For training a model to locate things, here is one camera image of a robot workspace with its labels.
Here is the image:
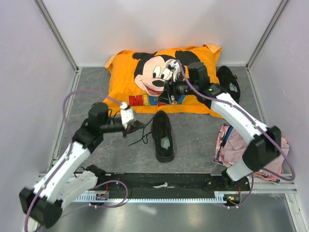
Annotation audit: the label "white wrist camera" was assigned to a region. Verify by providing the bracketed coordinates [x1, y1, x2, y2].
[120, 101, 135, 129]
[166, 59, 184, 82]

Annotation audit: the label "right aluminium frame post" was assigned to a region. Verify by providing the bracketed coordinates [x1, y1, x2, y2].
[246, 0, 290, 70]

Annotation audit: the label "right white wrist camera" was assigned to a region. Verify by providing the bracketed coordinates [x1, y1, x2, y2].
[166, 59, 184, 82]

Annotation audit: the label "left aluminium frame post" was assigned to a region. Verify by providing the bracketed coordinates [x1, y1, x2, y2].
[34, 0, 79, 73]

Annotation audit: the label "orange Mickey Mouse pillow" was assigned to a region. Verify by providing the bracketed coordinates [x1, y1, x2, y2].
[104, 44, 222, 117]

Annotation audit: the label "black sneaker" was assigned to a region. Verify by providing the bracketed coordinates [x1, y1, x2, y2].
[216, 66, 240, 103]
[127, 111, 175, 163]

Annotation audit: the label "white tape scrap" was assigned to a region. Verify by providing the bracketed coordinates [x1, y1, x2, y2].
[153, 182, 175, 189]

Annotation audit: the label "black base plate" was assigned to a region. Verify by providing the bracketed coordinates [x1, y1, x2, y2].
[97, 173, 250, 200]

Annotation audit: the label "purple cable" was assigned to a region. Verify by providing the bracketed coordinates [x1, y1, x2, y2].
[175, 59, 296, 181]
[23, 89, 124, 232]

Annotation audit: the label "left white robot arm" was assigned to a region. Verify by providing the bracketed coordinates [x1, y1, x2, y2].
[19, 102, 146, 228]

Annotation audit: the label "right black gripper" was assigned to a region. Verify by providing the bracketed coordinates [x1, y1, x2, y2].
[155, 72, 197, 106]

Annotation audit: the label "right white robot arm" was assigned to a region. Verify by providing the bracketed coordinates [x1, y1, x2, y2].
[158, 59, 281, 190]

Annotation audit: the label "aluminium frame post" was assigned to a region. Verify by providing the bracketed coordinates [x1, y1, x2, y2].
[34, 0, 79, 73]
[246, 0, 290, 70]

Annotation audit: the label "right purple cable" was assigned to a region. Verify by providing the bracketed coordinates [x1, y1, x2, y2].
[175, 59, 296, 181]

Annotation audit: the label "grey slotted cable duct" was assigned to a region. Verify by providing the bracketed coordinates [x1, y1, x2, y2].
[73, 191, 240, 203]

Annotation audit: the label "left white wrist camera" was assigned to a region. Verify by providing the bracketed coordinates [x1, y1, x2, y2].
[120, 101, 135, 129]

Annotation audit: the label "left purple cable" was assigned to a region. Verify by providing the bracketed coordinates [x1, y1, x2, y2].
[23, 89, 124, 232]

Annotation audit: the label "pink crumpled cloth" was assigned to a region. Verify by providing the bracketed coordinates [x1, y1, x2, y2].
[213, 124, 290, 184]

